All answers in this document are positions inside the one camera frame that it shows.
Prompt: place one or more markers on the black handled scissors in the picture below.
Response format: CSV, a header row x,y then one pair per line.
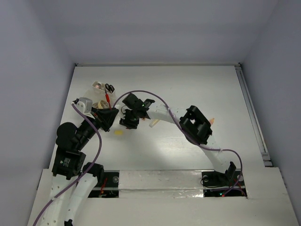
x,y
109,88

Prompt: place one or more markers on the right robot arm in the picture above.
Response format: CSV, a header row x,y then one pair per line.
x,y
191,122

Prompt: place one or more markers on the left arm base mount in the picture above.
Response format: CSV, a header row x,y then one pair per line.
x,y
108,188

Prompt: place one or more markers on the white perforated storage basket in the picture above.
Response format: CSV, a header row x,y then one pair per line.
x,y
89,94

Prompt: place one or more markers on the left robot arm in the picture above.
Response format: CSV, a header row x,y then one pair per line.
x,y
73,179

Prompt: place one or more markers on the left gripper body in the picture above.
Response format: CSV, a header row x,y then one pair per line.
x,y
94,117

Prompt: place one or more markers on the yellow highlighter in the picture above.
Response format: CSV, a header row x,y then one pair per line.
x,y
153,123

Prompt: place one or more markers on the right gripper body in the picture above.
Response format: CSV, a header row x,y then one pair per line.
x,y
130,119

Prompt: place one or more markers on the red gel pen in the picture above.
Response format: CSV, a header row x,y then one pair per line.
x,y
108,99

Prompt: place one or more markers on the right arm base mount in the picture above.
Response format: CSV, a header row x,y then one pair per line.
x,y
228,184

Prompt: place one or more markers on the yellow eraser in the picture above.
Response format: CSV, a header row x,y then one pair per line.
x,y
118,132

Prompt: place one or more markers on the beige masking tape roll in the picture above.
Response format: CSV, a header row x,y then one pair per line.
x,y
102,105

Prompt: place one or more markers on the cream divided pen holder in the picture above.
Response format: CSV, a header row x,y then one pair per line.
x,y
101,92

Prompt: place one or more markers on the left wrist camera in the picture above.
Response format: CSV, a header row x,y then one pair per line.
x,y
84,105

